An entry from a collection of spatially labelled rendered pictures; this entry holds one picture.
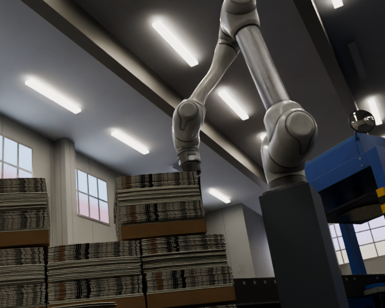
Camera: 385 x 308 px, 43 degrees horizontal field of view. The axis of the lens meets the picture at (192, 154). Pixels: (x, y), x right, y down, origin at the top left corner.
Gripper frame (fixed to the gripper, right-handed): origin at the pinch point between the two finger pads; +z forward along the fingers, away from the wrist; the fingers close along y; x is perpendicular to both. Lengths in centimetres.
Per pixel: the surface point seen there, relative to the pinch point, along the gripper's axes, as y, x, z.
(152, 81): -470, 100, -372
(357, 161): -85, 136, -53
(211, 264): 17.7, -3.7, 22.9
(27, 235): 19, -60, 8
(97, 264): 18.5, -40.3, 19.3
